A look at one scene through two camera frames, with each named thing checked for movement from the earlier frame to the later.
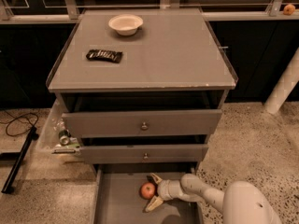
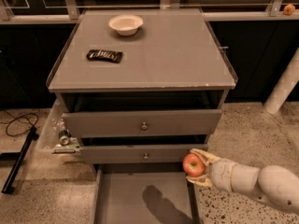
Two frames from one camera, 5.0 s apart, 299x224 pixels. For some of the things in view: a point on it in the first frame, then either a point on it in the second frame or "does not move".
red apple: x=147 y=190 -> x=193 y=165
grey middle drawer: x=143 y=154 does not move
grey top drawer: x=145 y=123 does not move
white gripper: x=163 y=189 -> x=221 y=175
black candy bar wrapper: x=114 y=56 does not move
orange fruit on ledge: x=289 y=9 does not move
